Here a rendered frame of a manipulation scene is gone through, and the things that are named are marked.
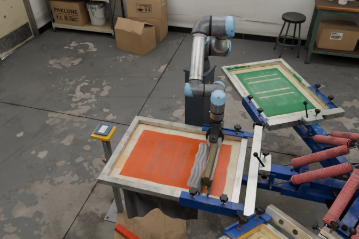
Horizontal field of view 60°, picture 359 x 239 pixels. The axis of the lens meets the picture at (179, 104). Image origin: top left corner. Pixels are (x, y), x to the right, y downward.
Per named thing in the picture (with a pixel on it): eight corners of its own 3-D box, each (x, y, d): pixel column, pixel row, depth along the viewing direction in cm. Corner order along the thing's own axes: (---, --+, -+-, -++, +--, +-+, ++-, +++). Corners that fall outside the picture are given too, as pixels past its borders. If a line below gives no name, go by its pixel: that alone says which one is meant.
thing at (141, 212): (128, 219, 207) (120, 178, 182) (130, 214, 210) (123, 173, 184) (196, 236, 197) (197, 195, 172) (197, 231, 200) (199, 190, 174)
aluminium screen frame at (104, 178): (98, 183, 179) (97, 178, 176) (136, 119, 223) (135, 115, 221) (236, 215, 162) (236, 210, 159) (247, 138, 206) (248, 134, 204)
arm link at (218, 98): (226, 88, 161) (226, 98, 154) (224, 105, 168) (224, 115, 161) (211, 88, 162) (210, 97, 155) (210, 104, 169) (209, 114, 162)
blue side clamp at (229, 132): (201, 136, 211) (201, 128, 206) (202, 131, 214) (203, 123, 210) (246, 144, 204) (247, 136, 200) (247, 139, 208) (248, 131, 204)
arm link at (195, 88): (190, 10, 177) (183, 93, 164) (210, 11, 176) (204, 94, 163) (191, 21, 188) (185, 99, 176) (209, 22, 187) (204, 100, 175)
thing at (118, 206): (103, 220, 266) (80, 138, 208) (114, 198, 283) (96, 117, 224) (127, 225, 261) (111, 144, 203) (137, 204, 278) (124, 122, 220)
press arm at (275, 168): (257, 174, 177) (258, 168, 174) (258, 167, 182) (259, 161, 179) (289, 181, 174) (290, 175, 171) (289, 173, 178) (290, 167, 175)
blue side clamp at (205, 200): (179, 205, 168) (179, 197, 164) (181, 197, 172) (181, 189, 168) (234, 217, 162) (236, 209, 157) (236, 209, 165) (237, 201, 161)
